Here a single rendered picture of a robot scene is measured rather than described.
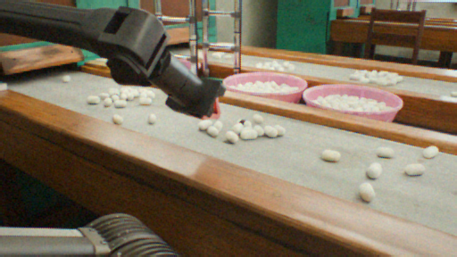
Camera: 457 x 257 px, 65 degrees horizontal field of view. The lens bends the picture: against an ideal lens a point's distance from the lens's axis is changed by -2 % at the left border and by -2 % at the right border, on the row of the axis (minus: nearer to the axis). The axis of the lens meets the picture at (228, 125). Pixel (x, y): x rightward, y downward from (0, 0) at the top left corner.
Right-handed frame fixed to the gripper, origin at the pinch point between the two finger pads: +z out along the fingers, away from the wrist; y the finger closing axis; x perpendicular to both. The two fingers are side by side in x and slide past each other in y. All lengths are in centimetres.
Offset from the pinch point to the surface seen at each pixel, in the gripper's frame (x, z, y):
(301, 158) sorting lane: 1.5, 10.5, -15.4
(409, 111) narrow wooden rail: -30, 52, -25
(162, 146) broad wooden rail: 10.0, -3.5, 6.4
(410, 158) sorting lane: -6.7, 20.3, -32.9
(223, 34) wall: -133, 190, 175
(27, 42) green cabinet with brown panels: -9, 2, 91
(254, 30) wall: -167, 233, 174
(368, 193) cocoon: 5.5, 3.1, -30.8
